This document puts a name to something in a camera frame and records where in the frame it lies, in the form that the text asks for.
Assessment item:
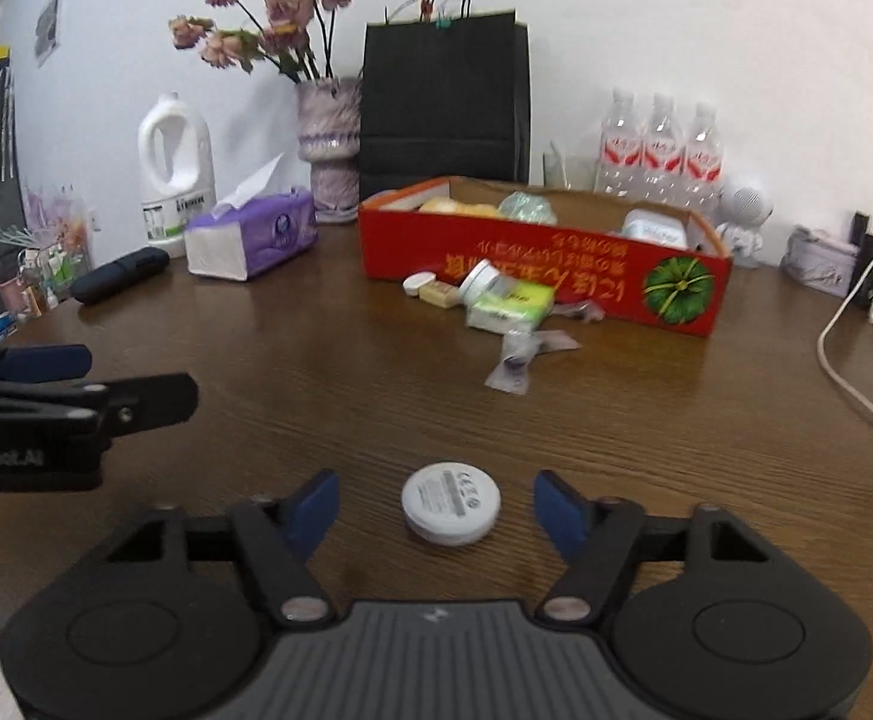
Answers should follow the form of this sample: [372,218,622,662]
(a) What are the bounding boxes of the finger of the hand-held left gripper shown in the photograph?
[0,345,94,385]
[0,371,201,440]

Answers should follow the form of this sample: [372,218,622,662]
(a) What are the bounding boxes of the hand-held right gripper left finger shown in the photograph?
[102,469,341,627]

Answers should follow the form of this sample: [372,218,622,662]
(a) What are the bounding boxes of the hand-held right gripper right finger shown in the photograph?
[532,469,776,623]

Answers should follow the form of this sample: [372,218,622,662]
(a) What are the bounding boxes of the white round puck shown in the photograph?
[401,461,502,547]

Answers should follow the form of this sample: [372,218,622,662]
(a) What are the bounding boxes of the red cardboard box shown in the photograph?
[359,176,733,340]

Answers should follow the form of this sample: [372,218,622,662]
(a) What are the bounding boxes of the clear jar with white cap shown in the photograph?
[458,259,529,308]

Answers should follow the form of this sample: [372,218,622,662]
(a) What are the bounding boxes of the translucent plastic container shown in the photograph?
[620,208,688,250]

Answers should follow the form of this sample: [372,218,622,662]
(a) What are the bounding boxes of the iridescent organza bag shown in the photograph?
[497,191,559,224]

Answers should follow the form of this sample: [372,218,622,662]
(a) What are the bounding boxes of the white and yellow plush sheep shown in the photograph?
[417,196,501,218]

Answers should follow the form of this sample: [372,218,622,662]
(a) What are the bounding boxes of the clutter of small shelf goods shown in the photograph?
[0,180,94,346]

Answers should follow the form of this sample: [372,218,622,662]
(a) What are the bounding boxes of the black oblong case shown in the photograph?
[68,246,171,306]

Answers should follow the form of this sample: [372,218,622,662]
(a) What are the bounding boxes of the purple tissue pack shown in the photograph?
[183,152,319,282]

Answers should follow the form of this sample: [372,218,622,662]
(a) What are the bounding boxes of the white detergent jug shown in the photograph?
[138,92,217,257]

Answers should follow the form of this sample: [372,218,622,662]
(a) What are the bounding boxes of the mottled purple vase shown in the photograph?
[297,77,364,224]

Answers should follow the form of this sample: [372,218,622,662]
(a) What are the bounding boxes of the clear glass cup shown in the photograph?
[543,141,599,192]

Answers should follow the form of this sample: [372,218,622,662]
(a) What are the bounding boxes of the white round robot figure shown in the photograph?
[713,176,775,265]

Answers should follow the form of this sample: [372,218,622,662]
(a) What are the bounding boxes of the pale tin box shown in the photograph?
[779,225,861,295]

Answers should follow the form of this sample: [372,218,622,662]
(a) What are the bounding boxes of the clear water bottle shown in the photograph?
[596,88,647,196]
[642,94,686,203]
[680,101,724,211]

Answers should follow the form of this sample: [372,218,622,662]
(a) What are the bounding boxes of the dried pink flowers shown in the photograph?
[168,0,356,85]

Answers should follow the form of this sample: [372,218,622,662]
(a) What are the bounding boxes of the black paper bag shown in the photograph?
[361,0,532,197]

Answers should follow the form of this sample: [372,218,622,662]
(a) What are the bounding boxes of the white cable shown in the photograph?
[817,232,873,447]

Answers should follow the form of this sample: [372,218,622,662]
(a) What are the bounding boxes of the grey wall note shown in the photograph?
[35,0,62,65]

